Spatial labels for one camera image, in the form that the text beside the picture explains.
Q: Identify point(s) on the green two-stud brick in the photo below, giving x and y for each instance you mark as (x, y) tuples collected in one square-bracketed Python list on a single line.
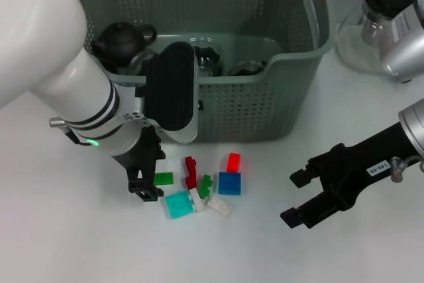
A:
[(164, 179)]

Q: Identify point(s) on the glass teacup with black holder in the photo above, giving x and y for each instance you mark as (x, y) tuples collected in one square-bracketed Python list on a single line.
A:
[(208, 56), (139, 61), (246, 68)]

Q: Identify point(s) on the white two-stud brick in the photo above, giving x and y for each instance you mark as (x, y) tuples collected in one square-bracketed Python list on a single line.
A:
[(218, 206)]

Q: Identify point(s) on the cyan square brick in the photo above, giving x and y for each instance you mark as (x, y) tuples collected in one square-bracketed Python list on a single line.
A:
[(179, 206)]

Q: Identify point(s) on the black clay teapot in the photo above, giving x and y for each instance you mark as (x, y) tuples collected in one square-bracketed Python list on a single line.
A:
[(121, 42)]

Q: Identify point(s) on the red tall brick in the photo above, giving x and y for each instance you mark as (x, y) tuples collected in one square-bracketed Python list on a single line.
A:
[(234, 162)]

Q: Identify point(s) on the grey perforated storage bin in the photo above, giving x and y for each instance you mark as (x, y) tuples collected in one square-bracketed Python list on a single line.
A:
[(248, 104)]

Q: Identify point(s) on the glass teapot with black lid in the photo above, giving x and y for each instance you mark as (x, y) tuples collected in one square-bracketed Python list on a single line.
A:
[(357, 47)]

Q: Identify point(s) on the dark red angled brick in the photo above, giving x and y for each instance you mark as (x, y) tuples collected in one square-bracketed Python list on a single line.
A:
[(191, 173)]

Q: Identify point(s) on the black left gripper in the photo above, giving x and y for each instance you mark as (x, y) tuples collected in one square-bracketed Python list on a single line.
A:
[(142, 153)]

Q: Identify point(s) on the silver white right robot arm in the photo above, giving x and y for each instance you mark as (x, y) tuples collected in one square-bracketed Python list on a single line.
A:
[(414, 127)]

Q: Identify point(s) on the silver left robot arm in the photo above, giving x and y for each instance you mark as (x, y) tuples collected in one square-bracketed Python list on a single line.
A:
[(49, 64)]

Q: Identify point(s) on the green small brick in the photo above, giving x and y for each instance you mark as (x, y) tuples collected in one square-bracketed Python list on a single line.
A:
[(206, 187)]

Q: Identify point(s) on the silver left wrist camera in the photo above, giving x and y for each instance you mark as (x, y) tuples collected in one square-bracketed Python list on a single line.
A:
[(172, 90)]

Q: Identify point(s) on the blue square brick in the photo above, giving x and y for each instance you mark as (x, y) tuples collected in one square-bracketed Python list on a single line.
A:
[(230, 183)]

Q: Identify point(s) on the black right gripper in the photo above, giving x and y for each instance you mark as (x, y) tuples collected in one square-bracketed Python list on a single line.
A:
[(364, 167)]

